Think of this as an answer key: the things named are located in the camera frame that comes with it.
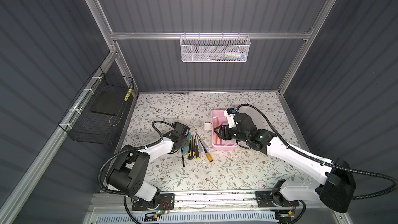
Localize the black wire basket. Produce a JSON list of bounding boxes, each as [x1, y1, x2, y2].
[[59, 68, 134, 145]]

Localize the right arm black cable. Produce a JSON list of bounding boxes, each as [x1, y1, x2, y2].
[[236, 103, 398, 200]]

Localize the pink plastic tool box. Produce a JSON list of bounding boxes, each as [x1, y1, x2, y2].
[[210, 108, 250, 151]]

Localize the small grey screwdriver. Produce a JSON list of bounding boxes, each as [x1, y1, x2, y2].
[[198, 141, 203, 157]]

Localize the orange black pencil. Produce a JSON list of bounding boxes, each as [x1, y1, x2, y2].
[[180, 148, 185, 168]]

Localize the yellow black utility knife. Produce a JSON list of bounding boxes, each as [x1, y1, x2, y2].
[[188, 135, 195, 160]]

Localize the aluminium front rail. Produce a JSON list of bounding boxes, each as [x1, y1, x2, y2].
[[87, 189, 328, 215]]

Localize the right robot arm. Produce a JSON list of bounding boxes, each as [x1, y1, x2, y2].
[[214, 110, 356, 213]]

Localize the teal utility knife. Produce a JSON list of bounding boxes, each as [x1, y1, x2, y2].
[[182, 132, 191, 156]]

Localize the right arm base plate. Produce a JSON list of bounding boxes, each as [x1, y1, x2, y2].
[[255, 190, 300, 208]]

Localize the markers in white basket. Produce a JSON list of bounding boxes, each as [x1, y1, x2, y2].
[[206, 52, 247, 62]]

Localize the orange handled screwdriver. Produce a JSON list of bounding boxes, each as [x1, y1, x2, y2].
[[196, 133, 213, 163]]

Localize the black plate in basket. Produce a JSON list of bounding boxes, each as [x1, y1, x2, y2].
[[90, 91, 126, 116]]

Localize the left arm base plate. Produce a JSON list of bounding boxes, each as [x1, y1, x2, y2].
[[131, 193, 175, 211]]

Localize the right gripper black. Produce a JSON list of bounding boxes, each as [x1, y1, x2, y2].
[[212, 124, 247, 143]]

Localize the yellow marker in black basket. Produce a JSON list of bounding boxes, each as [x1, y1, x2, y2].
[[124, 87, 133, 102]]

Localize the white wire mesh basket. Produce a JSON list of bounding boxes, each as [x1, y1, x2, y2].
[[179, 35, 251, 63]]

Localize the small yellow black screwdriver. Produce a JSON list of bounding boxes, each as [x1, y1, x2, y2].
[[194, 138, 200, 159]]

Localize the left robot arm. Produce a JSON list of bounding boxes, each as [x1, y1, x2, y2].
[[97, 120, 190, 209]]

